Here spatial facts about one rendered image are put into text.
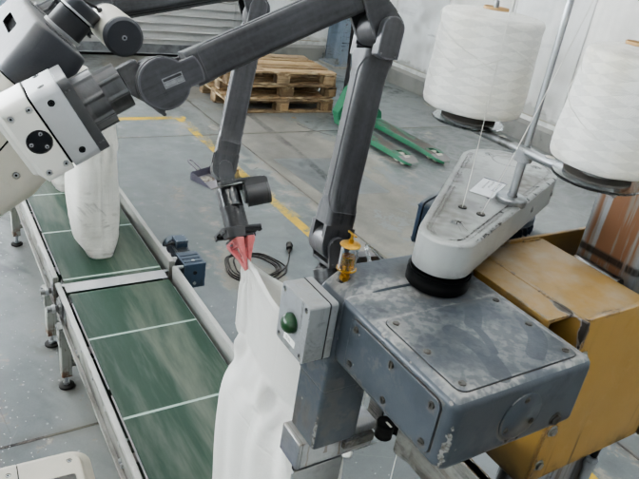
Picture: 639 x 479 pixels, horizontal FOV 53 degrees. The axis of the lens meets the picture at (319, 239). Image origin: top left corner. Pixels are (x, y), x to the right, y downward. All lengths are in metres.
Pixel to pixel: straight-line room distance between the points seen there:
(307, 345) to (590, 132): 0.45
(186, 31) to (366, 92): 7.67
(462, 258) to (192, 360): 1.52
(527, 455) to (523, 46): 0.62
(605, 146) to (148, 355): 1.74
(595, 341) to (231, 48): 0.69
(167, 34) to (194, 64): 7.68
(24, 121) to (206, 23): 7.89
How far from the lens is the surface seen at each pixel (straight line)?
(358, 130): 1.12
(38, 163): 1.00
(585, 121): 0.89
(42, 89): 0.98
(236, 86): 1.55
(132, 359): 2.26
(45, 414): 2.66
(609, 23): 6.85
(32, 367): 2.89
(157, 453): 1.94
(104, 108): 0.99
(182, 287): 2.64
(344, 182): 1.12
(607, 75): 0.88
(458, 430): 0.74
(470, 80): 1.02
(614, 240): 1.14
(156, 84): 0.99
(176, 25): 8.68
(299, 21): 1.07
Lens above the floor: 1.76
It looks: 26 degrees down
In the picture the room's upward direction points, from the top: 9 degrees clockwise
